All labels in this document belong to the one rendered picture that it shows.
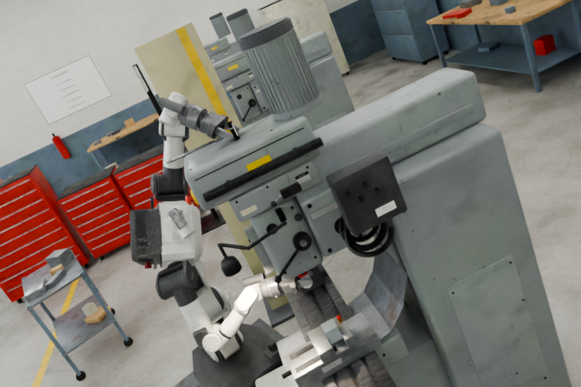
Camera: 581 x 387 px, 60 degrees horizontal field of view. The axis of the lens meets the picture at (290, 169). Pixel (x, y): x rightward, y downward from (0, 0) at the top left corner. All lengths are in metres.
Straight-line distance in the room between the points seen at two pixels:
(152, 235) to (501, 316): 1.48
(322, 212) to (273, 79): 0.52
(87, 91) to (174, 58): 7.57
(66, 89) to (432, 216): 9.74
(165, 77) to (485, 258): 2.35
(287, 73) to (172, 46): 1.86
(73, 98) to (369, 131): 9.57
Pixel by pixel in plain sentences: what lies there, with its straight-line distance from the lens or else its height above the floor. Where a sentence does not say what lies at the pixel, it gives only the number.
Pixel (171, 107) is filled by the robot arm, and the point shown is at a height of 2.09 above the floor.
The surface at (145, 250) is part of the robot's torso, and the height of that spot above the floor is 1.58.
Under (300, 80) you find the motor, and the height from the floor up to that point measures 2.00.
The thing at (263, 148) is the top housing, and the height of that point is 1.85.
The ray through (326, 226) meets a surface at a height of 1.47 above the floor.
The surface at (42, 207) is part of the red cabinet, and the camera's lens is 6.96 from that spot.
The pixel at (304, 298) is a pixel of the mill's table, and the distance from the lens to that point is 2.45.
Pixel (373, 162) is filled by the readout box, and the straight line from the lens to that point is 1.59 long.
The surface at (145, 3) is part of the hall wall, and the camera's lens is 10.80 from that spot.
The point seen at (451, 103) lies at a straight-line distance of 1.97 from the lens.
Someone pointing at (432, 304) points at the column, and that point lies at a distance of 2.09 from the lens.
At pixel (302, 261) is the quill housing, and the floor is 1.37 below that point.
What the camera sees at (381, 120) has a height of 1.75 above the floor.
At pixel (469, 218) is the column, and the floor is 1.28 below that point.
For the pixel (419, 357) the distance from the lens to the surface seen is 2.30.
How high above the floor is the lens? 2.35
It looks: 20 degrees down
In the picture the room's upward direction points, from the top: 25 degrees counter-clockwise
